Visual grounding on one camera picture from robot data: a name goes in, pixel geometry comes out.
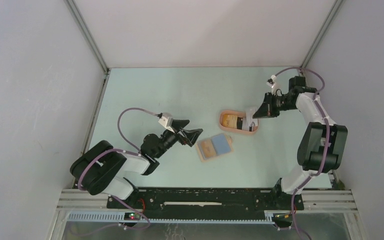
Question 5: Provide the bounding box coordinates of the silver white VIP card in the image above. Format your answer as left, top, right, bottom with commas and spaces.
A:
245, 107, 259, 127

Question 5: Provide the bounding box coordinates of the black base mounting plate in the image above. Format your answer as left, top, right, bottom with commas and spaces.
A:
125, 187, 305, 220

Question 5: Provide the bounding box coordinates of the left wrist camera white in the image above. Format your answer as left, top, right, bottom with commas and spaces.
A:
157, 112, 175, 133

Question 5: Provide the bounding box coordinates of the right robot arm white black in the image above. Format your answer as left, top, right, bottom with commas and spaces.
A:
253, 75, 348, 209

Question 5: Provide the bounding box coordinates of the black card in tray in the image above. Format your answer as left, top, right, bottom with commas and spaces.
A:
236, 118, 256, 132

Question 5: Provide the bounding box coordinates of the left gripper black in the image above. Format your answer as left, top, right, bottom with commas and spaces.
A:
154, 119, 202, 159

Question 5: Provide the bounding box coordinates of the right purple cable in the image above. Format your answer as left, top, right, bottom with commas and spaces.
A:
273, 67, 332, 240

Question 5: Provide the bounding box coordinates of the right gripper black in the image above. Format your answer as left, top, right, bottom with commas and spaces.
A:
253, 91, 298, 119

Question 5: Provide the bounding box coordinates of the pink oval card tray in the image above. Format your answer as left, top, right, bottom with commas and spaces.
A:
218, 110, 259, 135

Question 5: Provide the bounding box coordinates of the white cable duct strip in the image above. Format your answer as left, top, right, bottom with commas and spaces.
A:
66, 211, 274, 224

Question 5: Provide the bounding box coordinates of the aluminium frame rail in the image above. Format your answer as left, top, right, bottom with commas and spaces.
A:
64, 0, 110, 75

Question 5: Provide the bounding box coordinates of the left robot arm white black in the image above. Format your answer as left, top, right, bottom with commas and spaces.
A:
69, 119, 203, 208

